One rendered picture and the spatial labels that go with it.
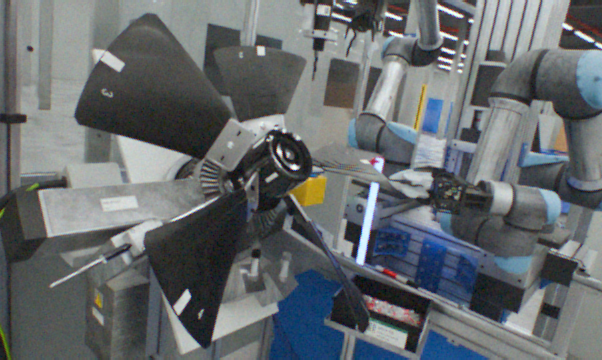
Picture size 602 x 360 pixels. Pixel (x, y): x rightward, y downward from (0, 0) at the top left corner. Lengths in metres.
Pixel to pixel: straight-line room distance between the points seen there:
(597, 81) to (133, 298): 1.12
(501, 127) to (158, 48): 0.76
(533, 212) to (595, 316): 1.67
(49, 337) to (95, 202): 0.92
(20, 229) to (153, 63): 0.32
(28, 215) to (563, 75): 1.02
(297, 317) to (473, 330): 0.61
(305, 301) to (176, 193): 0.78
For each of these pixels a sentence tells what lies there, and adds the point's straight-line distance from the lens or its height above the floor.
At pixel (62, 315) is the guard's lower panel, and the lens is 1.58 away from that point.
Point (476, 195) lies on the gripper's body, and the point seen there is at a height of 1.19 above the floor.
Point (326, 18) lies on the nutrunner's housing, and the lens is 0.88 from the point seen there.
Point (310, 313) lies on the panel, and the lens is 1.46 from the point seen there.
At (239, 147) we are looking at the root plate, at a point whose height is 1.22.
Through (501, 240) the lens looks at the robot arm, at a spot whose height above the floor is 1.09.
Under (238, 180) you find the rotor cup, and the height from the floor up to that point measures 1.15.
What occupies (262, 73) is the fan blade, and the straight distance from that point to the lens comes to 0.98.
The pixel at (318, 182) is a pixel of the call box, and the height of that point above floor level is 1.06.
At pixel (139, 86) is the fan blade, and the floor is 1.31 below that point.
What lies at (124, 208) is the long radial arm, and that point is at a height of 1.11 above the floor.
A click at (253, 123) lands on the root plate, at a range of 0.89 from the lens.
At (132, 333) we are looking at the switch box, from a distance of 1.14.
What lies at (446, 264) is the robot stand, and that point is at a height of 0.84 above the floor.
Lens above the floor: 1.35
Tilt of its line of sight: 12 degrees down
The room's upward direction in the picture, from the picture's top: 9 degrees clockwise
